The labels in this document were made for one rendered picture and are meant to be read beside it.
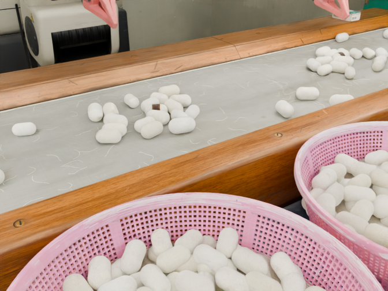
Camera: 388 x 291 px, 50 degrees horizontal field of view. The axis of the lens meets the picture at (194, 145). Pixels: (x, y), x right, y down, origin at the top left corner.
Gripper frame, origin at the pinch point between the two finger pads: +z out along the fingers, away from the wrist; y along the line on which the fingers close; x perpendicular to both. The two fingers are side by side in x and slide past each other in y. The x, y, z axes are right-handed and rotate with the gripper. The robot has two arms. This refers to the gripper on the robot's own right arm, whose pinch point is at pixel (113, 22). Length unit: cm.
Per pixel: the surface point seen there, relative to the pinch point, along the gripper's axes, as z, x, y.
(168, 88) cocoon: 13.2, 0.8, 4.3
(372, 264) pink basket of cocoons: 45, -25, 0
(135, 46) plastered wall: -101, 174, 93
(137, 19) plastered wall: -113, 161, 96
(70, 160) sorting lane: 21.8, -4.5, -15.5
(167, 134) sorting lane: 22.3, -4.9, -2.3
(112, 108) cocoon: 15.0, -1.0, -6.4
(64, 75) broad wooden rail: 2.1, 9.7, -7.9
